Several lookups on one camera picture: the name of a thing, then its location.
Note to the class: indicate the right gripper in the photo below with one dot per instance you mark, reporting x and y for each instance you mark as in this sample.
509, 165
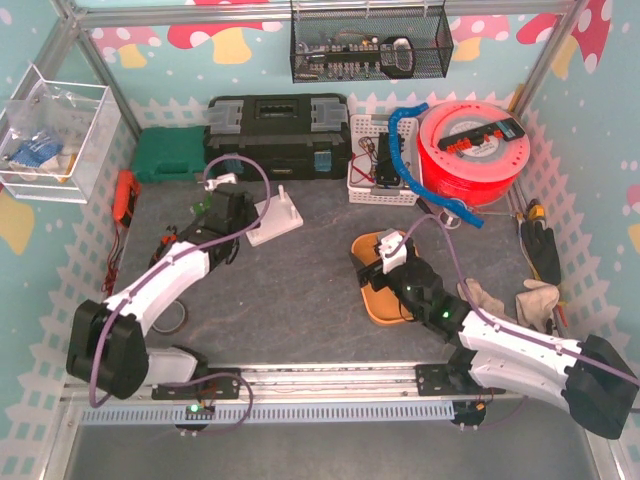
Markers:
373, 273

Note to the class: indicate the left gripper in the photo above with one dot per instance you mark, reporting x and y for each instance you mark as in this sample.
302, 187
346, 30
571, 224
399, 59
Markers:
232, 198

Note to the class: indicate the green hose nozzle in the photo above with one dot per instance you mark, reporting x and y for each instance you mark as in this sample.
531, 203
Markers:
201, 207

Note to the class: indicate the white peg base plate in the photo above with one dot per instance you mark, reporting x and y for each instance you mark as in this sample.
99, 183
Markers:
281, 217

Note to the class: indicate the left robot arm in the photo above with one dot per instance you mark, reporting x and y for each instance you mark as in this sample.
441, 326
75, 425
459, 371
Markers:
107, 347

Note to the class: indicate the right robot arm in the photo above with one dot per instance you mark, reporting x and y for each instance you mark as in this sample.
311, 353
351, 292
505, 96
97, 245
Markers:
588, 379

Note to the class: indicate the orange plastic tray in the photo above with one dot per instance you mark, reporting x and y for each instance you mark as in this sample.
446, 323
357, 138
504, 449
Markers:
383, 307

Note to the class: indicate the black toolbox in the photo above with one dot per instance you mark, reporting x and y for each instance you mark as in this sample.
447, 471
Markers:
291, 136

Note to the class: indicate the green tool case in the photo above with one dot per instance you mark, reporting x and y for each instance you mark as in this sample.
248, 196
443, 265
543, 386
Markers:
169, 154

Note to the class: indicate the white plastic basket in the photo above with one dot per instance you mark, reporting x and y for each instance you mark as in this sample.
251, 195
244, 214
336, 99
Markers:
368, 133

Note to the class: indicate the beige work glove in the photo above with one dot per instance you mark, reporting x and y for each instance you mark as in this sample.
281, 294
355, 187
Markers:
482, 299
534, 306

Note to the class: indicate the orange multimeter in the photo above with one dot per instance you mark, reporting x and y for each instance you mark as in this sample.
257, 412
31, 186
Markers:
126, 195

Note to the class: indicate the brown tape roll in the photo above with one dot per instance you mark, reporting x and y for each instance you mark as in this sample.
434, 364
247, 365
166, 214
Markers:
172, 319

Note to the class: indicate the red filament spool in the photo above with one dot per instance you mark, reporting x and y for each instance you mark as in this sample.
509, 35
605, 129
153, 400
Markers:
477, 176

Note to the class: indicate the black work glove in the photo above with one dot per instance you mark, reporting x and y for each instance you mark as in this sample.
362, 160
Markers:
540, 248

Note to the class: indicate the yellow black screwdriver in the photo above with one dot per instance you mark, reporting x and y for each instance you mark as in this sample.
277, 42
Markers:
534, 212

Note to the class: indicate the black terminal strip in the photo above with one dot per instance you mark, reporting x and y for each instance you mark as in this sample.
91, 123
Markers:
507, 129

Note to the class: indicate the clear acrylic box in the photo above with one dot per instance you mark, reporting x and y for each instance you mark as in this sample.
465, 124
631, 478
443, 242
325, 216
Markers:
84, 116

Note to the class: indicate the blue white glove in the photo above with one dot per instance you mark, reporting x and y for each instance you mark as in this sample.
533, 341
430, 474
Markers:
40, 151

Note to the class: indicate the orange handled pliers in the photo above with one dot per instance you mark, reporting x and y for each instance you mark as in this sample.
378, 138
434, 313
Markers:
164, 244

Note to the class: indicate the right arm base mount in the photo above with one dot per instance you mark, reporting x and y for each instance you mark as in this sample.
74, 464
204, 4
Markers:
440, 380

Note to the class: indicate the grey slotted cable duct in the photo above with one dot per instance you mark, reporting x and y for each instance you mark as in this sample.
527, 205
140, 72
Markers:
228, 414

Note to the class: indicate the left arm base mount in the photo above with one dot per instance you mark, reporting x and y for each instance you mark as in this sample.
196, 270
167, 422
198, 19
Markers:
224, 388

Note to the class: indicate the black mesh wire basket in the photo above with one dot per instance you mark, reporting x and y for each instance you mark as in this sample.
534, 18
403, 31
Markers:
360, 44

